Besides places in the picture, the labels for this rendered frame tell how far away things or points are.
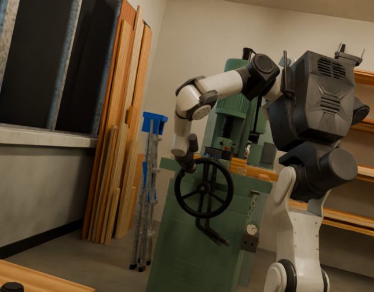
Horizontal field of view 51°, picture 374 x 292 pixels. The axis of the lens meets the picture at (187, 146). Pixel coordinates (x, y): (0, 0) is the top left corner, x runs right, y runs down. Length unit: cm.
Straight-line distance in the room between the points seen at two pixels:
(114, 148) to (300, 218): 224
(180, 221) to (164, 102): 279
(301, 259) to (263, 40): 359
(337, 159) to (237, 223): 87
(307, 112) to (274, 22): 344
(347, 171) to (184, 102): 58
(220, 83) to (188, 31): 347
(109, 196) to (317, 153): 237
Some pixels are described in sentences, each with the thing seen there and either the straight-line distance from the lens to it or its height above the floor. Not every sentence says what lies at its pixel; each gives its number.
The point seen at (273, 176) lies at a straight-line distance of 218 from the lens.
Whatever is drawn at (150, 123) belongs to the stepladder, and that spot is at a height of 108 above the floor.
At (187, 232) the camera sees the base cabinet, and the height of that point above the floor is 55.
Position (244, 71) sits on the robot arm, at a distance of 150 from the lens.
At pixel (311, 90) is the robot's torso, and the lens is 145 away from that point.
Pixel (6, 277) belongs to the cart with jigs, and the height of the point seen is 53.
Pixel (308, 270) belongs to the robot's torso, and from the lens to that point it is 143.
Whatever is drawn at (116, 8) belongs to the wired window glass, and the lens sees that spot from 386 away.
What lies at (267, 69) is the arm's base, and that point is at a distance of 150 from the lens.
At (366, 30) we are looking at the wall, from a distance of 489.
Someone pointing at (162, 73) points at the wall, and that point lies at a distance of 481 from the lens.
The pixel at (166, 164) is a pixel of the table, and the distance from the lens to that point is 212.
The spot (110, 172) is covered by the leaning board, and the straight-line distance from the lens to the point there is 344.
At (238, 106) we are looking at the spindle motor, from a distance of 215.
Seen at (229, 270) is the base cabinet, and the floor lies 41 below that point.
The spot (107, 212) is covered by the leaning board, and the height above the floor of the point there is 27.
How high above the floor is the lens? 102
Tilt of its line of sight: 1 degrees down
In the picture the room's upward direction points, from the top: 12 degrees clockwise
